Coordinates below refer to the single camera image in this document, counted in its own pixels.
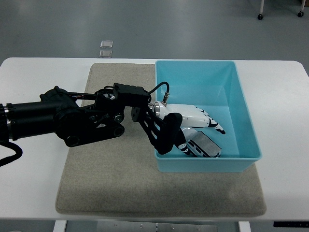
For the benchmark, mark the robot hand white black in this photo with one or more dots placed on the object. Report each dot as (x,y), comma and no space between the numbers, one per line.
(193,117)

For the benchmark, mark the white toy car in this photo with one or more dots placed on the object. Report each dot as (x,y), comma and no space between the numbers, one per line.
(205,145)

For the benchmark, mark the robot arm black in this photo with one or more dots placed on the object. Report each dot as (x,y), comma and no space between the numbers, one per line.
(72,116)

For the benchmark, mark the blue plastic box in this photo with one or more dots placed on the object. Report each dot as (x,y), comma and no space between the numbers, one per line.
(205,84)

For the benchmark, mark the beige felt mat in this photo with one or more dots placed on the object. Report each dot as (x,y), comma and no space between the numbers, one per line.
(108,174)

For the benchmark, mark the silver floor socket plate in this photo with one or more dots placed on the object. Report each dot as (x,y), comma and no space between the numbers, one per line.
(106,53)
(106,43)

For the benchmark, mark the grey metal plate with screws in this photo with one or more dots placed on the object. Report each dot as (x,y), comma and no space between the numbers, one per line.
(157,227)

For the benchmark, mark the black caster wheel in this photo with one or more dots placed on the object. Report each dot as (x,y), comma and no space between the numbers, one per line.
(260,17)
(300,14)

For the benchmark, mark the white table leg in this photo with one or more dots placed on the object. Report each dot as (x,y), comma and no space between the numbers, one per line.
(244,227)
(59,227)

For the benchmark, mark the white cart leg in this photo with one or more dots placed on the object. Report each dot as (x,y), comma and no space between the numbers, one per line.
(261,6)
(302,5)

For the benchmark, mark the black table control panel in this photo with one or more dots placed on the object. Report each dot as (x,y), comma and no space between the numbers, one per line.
(290,224)

